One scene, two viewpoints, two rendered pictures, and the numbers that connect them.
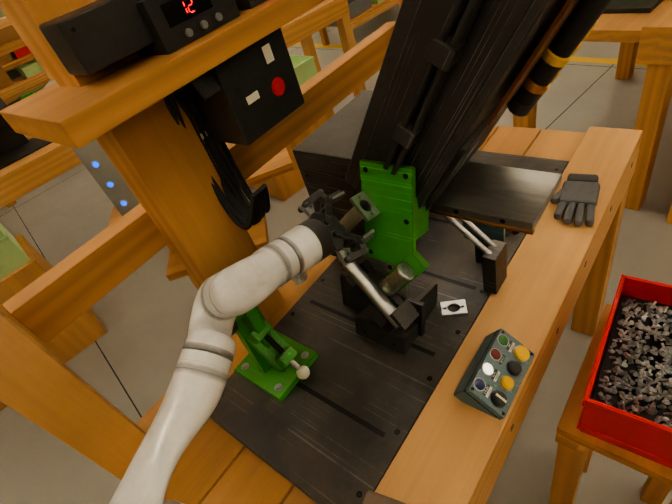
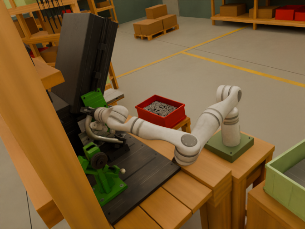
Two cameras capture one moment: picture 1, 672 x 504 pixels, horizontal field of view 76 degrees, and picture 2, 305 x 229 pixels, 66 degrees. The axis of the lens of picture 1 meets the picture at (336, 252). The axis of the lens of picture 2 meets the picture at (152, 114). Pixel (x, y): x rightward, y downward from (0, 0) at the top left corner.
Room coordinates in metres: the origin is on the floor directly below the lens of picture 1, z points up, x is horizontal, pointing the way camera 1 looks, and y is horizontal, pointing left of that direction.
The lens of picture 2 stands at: (0.25, 1.00, 1.76)
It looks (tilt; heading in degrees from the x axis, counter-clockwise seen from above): 31 degrees down; 276
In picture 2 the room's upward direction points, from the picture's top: 12 degrees counter-clockwise
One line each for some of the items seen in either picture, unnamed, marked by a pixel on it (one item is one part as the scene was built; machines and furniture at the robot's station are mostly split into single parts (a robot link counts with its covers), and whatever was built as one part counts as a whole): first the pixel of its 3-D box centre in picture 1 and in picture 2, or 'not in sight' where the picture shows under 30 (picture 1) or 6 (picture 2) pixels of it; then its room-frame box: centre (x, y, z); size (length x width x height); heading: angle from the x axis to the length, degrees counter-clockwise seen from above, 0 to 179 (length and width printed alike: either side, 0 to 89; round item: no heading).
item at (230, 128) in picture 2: not in sight; (230, 128); (-0.03, -0.01, 0.98); 0.09 x 0.09 x 0.17; 43
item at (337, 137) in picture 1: (373, 180); (57, 128); (0.95, -0.16, 1.07); 0.30 x 0.18 x 0.34; 130
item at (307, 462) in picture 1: (409, 271); (95, 146); (0.77, -0.16, 0.89); 1.10 x 0.42 x 0.02; 130
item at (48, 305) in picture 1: (263, 138); (6, 132); (1.06, 0.08, 1.23); 1.30 x 0.05 x 0.09; 130
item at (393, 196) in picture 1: (396, 206); (95, 107); (0.68, -0.14, 1.17); 0.13 x 0.12 x 0.20; 130
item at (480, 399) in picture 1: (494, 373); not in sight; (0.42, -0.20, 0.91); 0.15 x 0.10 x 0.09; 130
